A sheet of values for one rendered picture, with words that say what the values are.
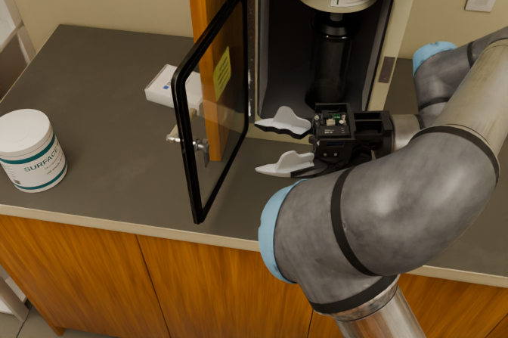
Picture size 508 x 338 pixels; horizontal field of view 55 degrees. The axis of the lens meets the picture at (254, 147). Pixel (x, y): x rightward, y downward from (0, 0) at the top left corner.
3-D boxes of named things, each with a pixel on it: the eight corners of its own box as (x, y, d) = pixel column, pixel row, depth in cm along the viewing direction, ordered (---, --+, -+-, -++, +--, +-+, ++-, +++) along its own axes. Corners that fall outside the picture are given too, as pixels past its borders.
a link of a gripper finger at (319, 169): (283, 156, 77) (332, 139, 79) (282, 162, 78) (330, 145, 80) (294, 180, 75) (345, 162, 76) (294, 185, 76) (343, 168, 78)
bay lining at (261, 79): (271, 56, 135) (275, -72, 108) (365, 65, 132) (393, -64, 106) (257, 116, 119) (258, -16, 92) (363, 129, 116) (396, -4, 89)
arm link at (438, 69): (487, 39, 79) (499, 101, 76) (426, 66, 88) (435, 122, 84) (461, 23, 75) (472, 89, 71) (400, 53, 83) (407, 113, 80)
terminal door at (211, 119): (248, 128, 119) (246, -22, 90) (197, 228, 100) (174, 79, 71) (245, 128, 120) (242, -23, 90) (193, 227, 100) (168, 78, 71)
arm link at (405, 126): (402, 131, 83) (412, 173, 78) (376, 132, 83) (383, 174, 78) (414, 104, 77) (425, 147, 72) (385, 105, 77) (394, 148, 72)
